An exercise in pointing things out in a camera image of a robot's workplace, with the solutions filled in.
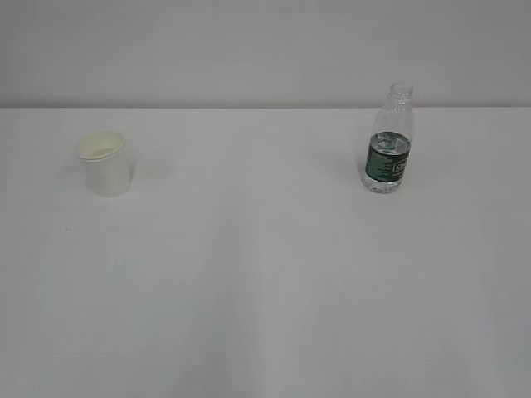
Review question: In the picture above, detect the white paper cup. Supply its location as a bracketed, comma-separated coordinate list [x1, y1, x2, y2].
[75, 130, 132, 198]

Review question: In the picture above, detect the clear water bottle green label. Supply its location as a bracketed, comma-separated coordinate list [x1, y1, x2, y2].
[363, 82, 414, 194]

